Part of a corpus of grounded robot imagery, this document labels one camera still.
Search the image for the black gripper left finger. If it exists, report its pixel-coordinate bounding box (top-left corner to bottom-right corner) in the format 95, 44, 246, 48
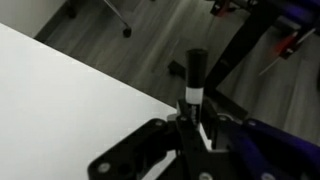
175, 98, 209, 158

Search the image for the black and white marker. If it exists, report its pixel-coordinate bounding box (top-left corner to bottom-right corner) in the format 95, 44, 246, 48
184, 48, 212, 148

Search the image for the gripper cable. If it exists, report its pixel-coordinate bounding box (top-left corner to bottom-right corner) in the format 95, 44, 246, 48
229, 118, 320, 180

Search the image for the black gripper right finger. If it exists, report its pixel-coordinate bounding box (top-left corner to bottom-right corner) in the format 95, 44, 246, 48
201, 97, 220, 149

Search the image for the black chair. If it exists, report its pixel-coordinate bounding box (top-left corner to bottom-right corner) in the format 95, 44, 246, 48
65, 0, 133, 39

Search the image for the orange handled bar clamp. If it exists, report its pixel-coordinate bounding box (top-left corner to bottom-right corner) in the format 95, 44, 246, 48
259, 27, 318, 76

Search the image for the black robot table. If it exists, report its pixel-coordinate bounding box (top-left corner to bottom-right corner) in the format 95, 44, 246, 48
167, 0, 320, 122

